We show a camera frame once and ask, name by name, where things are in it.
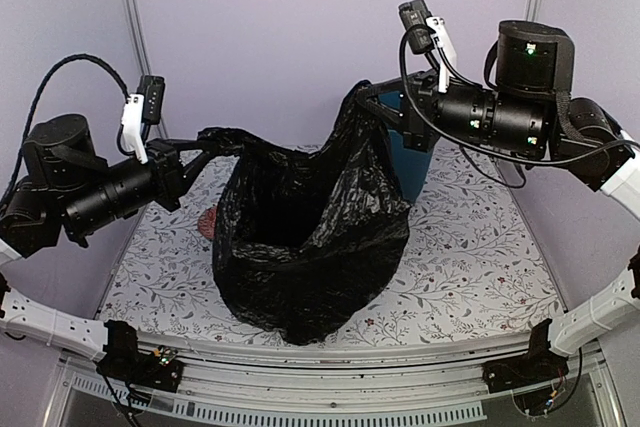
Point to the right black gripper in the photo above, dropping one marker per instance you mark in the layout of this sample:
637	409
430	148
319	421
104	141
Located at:
416	132

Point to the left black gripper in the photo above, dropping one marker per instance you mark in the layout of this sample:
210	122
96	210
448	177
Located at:
172	179

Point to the black plastic trash bag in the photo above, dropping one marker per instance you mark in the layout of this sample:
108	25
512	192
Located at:
304	240

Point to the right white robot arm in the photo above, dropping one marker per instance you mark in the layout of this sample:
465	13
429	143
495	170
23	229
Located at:
522	112

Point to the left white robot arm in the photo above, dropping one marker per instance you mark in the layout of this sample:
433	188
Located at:
71	191

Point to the teal plastic trash bin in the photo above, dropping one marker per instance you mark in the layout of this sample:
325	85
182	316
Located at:
411	167

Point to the red patterned small bowl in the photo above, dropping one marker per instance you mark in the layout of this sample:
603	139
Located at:
206	223

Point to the floral patterned table mat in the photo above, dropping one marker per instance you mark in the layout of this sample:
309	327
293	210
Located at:
470	270

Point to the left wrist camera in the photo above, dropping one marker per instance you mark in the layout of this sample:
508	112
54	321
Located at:
142	111

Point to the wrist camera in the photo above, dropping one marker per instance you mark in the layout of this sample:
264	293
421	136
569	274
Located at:
142	111
430	40

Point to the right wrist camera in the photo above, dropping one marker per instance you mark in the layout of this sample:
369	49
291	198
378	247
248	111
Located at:
430	40

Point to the left aluminium frame post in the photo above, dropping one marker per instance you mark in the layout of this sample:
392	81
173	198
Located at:
134	24

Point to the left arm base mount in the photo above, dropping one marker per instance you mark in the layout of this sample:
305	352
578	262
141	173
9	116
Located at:
159	369

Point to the front aluminium rail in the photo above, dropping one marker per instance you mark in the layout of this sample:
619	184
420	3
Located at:
227	384

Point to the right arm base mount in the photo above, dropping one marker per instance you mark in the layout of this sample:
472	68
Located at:
537	364

